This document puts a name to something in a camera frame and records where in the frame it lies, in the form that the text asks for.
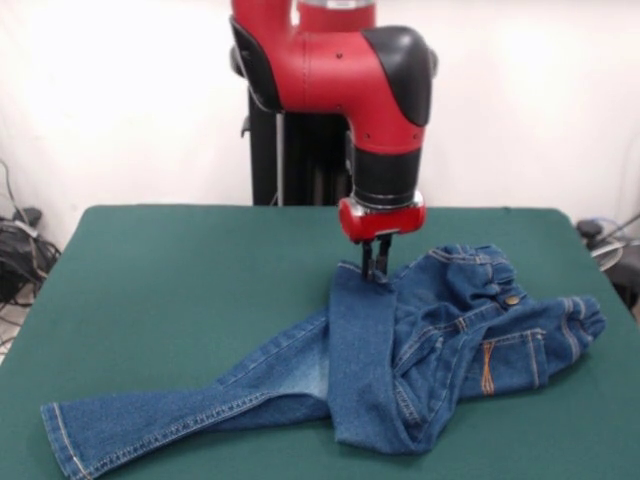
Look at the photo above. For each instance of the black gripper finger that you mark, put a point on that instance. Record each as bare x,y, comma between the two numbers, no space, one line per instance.
367,262
384,257

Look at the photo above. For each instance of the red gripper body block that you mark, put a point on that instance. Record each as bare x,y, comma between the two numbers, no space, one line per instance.
385,225

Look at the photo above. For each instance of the blue denim jeans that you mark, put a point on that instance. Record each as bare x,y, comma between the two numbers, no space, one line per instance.
370,350

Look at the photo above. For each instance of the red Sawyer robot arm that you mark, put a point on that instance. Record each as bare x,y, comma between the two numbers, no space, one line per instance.
340,75

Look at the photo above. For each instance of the dark green table cloth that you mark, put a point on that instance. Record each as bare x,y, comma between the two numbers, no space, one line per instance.
150,275

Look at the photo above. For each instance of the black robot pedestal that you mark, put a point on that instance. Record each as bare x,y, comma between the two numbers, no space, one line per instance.
310,165

